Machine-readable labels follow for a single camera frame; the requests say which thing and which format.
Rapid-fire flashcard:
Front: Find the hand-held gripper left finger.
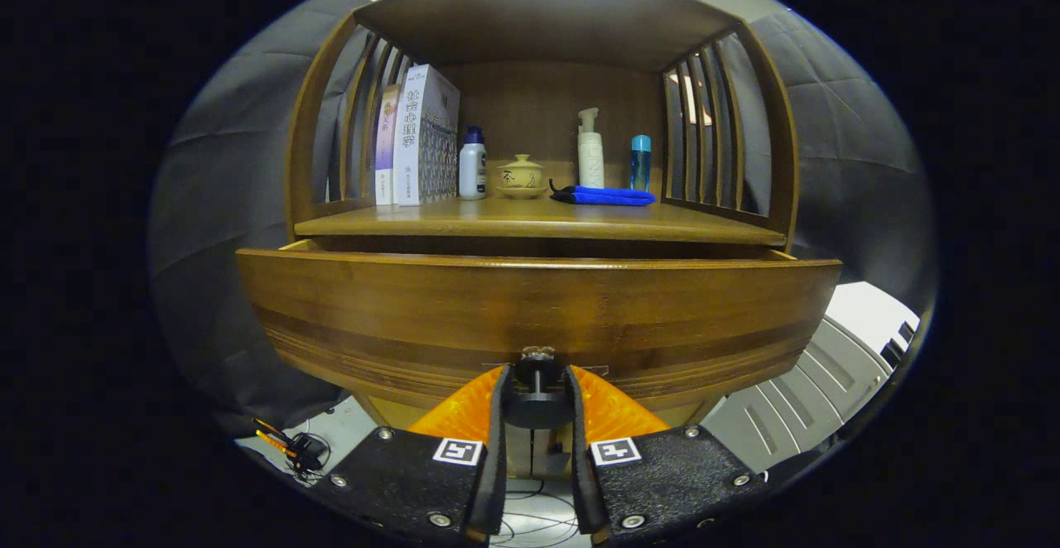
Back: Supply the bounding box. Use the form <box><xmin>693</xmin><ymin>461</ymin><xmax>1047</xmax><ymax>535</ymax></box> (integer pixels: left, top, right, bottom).
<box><xmin>311</xmin><ymin>364</ymin><xmax>513</xmax><ymax>545</ymax></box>

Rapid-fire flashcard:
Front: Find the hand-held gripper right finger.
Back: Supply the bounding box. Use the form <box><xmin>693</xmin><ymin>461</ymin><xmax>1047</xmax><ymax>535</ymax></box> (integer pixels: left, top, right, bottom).
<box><xmin>566</xmin><ymin>364</ymin><xmax>771</xmax><ymax>547</ymax></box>

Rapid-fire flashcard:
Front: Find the black drawer knob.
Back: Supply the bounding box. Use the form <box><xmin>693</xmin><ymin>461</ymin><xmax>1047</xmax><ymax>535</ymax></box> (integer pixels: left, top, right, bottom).
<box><xmin>501</xmin><ymin>346</ymin><xmax>574</xmax><ymax>430</ymax></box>

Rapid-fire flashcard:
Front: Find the wooden drawer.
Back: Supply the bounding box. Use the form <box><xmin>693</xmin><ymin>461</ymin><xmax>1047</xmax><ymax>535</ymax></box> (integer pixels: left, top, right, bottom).
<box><xmin>236</xmin><ymin>238</ymin><xmax>844</xmax><ymax>416</ymax></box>

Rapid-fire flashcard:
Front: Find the wooden countertop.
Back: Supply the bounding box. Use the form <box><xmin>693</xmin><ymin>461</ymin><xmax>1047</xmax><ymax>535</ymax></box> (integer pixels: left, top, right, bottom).
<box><xmin>294</xmin><ymin>195</ymin><xmax>788</xmax><ymax>247</ymax></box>

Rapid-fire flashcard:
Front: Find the wooden cabinet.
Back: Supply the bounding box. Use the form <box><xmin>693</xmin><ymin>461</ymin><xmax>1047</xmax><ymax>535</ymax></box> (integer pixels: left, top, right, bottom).
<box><xmin>236</xmin><ymin>0</ymin><xmax>844</xmax><ymax>483</ymax></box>

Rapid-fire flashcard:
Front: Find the orange black device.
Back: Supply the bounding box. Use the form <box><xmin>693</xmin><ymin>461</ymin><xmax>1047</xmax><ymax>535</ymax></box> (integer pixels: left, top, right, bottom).
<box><xmin>251</xmin><ymin>417</ymin><xmax>332</xmax><ymax>476</ymax></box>

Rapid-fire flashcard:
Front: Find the white plastic storage unit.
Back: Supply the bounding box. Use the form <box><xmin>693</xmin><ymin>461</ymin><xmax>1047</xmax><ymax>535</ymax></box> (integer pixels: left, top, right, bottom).
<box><xmin>700</xmin><ymin>281</ymin><xmax>922</xmax><ymax>474</ymax></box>

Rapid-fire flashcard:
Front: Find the blue folded cloth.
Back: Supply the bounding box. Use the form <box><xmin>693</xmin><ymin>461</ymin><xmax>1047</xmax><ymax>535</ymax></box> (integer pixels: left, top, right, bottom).
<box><xmin>549</xmin><ymin>180</ymin><xmax>657</xmax><ymax>207</ymax></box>

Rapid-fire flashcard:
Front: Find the yellow lidded tea cup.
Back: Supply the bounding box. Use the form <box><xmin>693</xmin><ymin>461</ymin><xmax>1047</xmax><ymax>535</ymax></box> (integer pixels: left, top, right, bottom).
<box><xmin>496</xmin><ymin>154</ymin><xmax>548</xmax><ymax>199</ymax></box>

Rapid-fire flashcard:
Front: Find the white bottle blue cap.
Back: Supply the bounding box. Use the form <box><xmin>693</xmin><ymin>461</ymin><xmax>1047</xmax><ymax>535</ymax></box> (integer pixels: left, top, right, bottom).
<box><xmin>458</xmin><ymin>125</ymin><xmax>488</xmax><ymax>201</ymax></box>

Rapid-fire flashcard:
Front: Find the white pump bottle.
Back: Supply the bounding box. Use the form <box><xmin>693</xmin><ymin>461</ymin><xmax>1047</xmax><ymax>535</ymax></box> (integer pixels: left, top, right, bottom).
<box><xmin>577</xmin><ymin>108</ymin><xmax>605</xmax><ymax>190</ymax></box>

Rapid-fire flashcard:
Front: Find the blue transparent bottle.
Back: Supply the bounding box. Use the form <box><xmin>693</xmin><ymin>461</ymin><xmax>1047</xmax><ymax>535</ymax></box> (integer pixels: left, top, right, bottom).
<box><xmin>629</xmin><ymin>135</ymin><xmax>653</xmax><ymax>193</ymax></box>

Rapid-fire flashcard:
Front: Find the thick white book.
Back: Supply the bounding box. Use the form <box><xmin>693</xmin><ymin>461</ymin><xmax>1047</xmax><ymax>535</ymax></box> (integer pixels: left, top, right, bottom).
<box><xmin>393</xmin><ymin>64</ymin><xmax>461</xmax><ymax>207</ymax></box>

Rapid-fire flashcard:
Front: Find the thin purple book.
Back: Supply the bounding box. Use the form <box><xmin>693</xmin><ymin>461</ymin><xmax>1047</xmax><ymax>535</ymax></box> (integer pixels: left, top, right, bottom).
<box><xmin>375</xmin><ymin>84</ymin><xmax>402</xmax><ymax>206</ymax></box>

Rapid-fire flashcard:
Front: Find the tangle of black cables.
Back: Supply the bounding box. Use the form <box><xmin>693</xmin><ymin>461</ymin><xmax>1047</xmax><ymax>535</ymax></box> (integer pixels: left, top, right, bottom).
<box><xmin>489</xmin><ymin>482</ymin><xmax>581</xmax><ymax>547</ymax></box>

